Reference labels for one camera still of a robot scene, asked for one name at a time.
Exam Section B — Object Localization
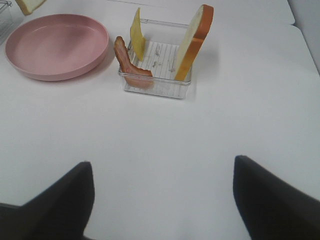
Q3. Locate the red bacon strip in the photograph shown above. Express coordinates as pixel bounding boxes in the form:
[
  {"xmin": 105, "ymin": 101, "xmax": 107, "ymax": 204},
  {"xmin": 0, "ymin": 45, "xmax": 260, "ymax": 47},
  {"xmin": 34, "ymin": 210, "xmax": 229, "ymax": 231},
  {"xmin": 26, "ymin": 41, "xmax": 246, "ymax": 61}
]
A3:
[{"xmin": 113, "ymin": 36, "xmax": 154, "ymax": 89}]

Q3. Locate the clear plastic left container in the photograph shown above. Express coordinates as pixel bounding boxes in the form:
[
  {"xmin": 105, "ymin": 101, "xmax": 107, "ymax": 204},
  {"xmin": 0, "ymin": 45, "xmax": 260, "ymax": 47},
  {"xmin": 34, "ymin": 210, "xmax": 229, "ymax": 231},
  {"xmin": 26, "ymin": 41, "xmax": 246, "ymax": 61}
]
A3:
[{"xmin": 0, "ymin": 0, "xmax": 14, "ymax": 45}]

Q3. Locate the pink round plate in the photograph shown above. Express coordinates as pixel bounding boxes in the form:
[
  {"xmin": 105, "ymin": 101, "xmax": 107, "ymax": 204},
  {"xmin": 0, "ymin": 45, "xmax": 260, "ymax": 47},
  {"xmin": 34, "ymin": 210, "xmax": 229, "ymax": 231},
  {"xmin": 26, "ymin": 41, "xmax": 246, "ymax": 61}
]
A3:
[{"xmin": 4, "ymin": 14, "xmax": 109, "ymax": 82}]

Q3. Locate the clear plastic container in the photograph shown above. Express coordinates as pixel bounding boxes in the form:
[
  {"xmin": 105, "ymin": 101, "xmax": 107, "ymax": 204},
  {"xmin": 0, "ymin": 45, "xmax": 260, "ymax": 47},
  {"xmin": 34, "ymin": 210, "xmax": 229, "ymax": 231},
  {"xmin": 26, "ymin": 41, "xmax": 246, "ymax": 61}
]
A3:
[
  {"xmin": 0, "ymin": 0, "xmax": 14, "ymax": 45},
  {"xmin": 118, "ymin": 18, "xmax": 192, "ymax": 99}
]

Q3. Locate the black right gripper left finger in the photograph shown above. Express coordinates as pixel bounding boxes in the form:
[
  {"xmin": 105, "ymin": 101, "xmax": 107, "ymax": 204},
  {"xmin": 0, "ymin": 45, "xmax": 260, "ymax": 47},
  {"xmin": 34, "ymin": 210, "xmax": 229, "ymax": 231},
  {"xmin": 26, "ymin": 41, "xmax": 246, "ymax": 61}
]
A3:
[{"xmin": 0, "ymin": 161, "xmax": 95, "ymax": 240}]

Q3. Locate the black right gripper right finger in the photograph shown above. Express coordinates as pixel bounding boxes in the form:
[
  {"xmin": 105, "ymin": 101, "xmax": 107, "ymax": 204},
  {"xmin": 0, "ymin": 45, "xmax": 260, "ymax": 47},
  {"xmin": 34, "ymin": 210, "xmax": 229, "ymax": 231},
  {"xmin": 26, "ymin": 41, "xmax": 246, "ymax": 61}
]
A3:
[{"xmin": 232, "ymin": 155, "xmax": 320, "ymax": 240}]

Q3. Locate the clear plastic right container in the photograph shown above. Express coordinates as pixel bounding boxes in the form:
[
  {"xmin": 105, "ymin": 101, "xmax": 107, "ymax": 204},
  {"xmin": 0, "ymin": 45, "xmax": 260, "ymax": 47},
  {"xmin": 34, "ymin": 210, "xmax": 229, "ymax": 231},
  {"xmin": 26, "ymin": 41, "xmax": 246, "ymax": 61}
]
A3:
[{"xmin": 118, "ymin": 18, "xmax": 192, "ymax": 99}]

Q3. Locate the yellow cheese slice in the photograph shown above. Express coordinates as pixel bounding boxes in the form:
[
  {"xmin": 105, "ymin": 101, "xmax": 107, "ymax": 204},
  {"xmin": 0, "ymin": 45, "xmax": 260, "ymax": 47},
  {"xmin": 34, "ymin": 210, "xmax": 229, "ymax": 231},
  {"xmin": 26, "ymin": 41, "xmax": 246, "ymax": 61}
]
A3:
[{"xmin": 130, "ymin": 7, "xmax": 146, "ymax": 62}]

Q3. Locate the white bread slice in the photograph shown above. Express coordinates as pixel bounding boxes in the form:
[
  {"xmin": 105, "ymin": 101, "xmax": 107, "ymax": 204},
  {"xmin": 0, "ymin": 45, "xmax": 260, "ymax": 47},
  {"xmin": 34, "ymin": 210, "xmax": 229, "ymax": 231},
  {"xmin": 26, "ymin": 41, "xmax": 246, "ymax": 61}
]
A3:
[
  {"xmin": 15, "ymin": 0, "xmax": 46, "ymax": 16},
  {"xmin": 174, "ymin": 4, "xmax": 214, "ymax": 81}
]

